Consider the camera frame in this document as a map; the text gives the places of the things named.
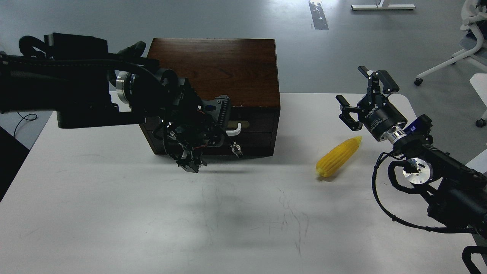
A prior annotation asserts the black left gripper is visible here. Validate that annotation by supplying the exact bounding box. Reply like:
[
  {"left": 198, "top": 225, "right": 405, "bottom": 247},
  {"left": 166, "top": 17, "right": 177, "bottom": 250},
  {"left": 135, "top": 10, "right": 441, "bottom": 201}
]
[{"left": 152, "top": 78, "right": 243, "bottom": 173}]

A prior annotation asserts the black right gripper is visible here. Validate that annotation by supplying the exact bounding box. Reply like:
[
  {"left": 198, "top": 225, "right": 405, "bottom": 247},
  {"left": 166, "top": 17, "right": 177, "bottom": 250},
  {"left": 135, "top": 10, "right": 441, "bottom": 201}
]
[{"left": 336, "top": 66, "right": 407, "bottom": 142}]

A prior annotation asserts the wooden drawer with white handle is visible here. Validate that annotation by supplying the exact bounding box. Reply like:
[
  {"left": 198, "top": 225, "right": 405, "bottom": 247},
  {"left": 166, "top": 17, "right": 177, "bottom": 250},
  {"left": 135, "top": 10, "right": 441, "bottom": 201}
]
[{"left": 227, "top": 107, "right": 275, "bottom": 133}]

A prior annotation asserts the yellow corn cob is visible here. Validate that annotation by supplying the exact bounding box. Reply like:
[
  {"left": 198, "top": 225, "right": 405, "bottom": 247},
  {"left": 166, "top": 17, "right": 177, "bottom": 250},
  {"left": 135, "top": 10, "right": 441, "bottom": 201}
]
[{"left": 315, "top": 135, "right": 363, "bottom": 178}]

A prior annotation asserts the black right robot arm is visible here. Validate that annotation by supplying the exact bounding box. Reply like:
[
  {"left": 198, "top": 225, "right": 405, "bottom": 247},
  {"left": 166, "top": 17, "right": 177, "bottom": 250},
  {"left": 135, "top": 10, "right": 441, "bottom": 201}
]
[{"left": 336, "top": 66, "right": 487, "bottom": 238}]

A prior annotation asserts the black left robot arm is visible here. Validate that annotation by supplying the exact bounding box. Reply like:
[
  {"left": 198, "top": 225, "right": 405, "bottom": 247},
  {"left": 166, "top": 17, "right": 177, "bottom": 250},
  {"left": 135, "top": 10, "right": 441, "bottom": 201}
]
[{"left": 0, "top": 33, "right": 243, "bottom": 173}]

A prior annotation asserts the dark wooden drawer cabinet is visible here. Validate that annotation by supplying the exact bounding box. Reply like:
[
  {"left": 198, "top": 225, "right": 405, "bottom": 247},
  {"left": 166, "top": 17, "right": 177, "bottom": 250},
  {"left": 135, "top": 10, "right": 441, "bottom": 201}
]
[{"left": 147, "top": 38, "right": 280, "bottom": 157}]

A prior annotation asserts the grey floor tape strip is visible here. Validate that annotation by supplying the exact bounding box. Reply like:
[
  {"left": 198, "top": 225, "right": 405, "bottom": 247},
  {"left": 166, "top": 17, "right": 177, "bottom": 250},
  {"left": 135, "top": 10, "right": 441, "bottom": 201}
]
[{"left": 308, "top": 0, "right": 329, "bottom": 30}]

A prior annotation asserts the white desk base foot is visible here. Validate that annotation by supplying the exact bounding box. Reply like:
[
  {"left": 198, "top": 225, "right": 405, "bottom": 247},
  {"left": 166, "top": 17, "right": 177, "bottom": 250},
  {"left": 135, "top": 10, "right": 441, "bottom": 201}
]
[{"left": 351, "top": 0, "right": 416, "bottom": 11}]

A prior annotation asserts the white table edge right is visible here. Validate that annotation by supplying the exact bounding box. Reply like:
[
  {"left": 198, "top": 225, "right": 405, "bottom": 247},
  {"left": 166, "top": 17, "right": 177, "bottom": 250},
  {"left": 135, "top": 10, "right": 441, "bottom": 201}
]
[{"left": 469, "top": 73, "right": 487, "bottom": 106}]

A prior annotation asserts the white office chair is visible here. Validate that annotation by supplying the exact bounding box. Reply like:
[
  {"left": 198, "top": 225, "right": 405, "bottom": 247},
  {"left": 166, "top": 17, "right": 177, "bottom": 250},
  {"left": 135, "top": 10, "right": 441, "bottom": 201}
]
[{"left": 414, "top": 0, "right": 487, "bottom": 128}]

